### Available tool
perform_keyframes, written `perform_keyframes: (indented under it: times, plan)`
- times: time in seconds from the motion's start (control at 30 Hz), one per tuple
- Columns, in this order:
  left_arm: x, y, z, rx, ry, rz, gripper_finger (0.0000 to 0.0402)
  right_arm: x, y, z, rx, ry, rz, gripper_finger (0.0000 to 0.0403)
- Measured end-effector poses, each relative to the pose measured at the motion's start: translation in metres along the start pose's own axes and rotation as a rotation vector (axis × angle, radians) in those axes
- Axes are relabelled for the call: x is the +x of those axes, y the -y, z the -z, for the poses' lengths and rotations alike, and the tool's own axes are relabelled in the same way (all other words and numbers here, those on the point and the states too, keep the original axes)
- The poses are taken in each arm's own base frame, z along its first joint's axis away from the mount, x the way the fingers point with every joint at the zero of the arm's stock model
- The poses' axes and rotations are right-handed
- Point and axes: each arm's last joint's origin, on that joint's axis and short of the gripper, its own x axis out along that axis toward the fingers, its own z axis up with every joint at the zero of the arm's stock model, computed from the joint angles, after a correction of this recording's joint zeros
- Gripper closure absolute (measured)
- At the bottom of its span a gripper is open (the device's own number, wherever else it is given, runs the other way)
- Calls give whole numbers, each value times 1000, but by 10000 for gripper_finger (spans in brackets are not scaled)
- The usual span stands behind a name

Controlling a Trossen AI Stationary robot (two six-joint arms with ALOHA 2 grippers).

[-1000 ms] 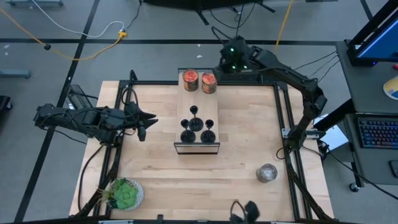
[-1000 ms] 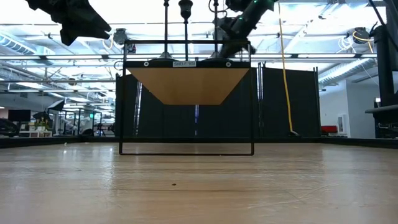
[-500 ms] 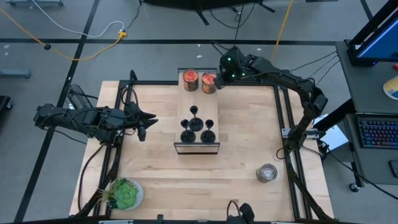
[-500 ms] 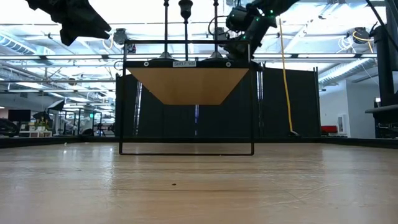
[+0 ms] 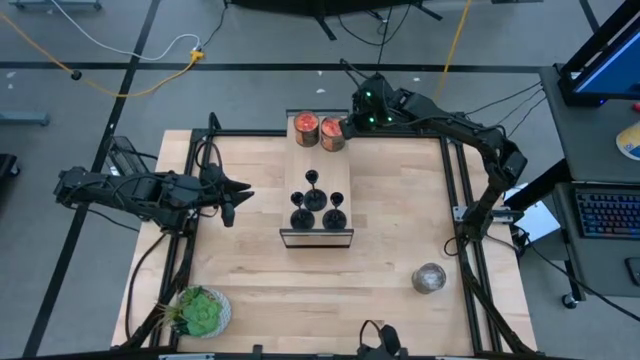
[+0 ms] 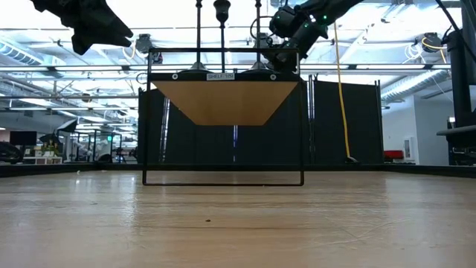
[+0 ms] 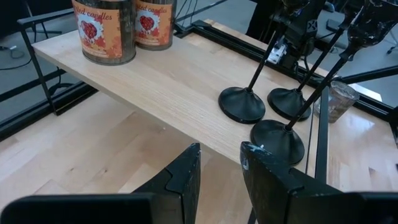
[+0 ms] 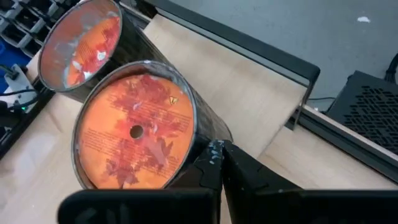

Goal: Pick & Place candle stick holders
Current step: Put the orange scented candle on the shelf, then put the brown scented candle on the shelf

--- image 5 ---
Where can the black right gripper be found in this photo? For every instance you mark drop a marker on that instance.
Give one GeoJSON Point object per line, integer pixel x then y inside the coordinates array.
{"type": "Point", "coordinates": [380, 107]}

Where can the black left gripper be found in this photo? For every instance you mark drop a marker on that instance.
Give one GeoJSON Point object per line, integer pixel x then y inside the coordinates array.
{"type": "Point", "coordinates": [210, 190]}

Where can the red candle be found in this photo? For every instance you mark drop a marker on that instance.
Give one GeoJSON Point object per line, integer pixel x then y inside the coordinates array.
{"type": "Point", "coordinates": [306, 122]}
{"type": "Point", "coordinates": [331, 129]}

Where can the black candle stick holder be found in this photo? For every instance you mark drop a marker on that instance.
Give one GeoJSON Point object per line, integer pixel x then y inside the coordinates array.
{"type": "Point", "coordinates": [315, 201]}
{"type": "Point", "coordinates": [302, 219]}
{"type": "Point", "coordinates": [334, 219]}

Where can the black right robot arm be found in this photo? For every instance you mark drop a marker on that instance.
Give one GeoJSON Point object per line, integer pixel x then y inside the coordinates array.
{"type": "Point", "coordinates": [470, 132]}

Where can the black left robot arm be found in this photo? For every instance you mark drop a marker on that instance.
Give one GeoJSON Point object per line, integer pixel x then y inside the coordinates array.
{"type": "Point", "coordinates": [125, 192]}

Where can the green succulent in white pot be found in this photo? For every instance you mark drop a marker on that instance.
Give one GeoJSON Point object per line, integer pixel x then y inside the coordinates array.
{"type": "Point", "coordinates": [202, 315]}

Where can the black room divider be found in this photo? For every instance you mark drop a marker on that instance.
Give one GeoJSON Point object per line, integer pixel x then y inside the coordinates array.
{"type": "Point", "coordinates": [320, 5]}

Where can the small black round floor object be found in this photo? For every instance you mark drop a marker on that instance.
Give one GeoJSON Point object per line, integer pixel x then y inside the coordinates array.
{"type": "Point", "coordinates": [76, 75]}

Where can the grey metal floor bar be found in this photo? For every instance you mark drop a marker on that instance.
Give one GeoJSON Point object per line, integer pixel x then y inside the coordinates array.
{"type": "Point", "coordinates": [55, 5]}
{"type": "Point", "coordinates": [22, 119]}

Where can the black chair base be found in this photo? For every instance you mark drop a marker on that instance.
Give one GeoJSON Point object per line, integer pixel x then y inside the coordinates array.
{"type": "Point", "coordinates": [7, 167]}

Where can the grey computer desk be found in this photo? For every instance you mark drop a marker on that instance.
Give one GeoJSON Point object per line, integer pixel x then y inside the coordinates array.
{"type": "Point", "coordinates": [590, 140]}

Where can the backlit computer keyboard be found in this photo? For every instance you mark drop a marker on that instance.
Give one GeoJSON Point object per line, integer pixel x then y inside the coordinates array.
{"type": "Point", "coordinates": [607, 212]}

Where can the computer monitor with blue screen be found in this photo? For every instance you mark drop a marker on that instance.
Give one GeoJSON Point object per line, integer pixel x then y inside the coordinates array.
{"type": "Point", "coordinates": [615, 70]}

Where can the black caster wheel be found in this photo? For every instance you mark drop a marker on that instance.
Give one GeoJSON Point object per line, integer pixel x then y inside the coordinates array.
{"type": "Point", "coordinates": [568, 301]}

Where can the white blue yellow round pad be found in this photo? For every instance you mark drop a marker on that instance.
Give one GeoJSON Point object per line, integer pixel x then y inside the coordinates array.
{"type": "Point", "coordinates": [630, 142]}

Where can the dark keyboard desk tray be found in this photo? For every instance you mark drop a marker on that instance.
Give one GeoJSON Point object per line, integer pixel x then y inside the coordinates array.
{"type": "Point", "coordinates": [600, 260]}

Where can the black phone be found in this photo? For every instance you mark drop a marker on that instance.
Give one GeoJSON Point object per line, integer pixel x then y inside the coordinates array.
{"type": "Point", "coordinates": [634, 270]}

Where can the wooden shelf with black frame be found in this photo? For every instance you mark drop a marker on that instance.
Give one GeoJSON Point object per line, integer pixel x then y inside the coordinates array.
{"type": "Point", "coordinates": [316, 160]}

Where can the black aluminium table frame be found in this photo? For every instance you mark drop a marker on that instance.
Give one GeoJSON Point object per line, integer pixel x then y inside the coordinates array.
{"type": "Point", "coordinates": [250, 133]}

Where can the black frame bracket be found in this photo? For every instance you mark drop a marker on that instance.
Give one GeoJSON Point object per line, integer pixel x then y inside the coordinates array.
{"type": "Point", "coordinates": [215, 122]}

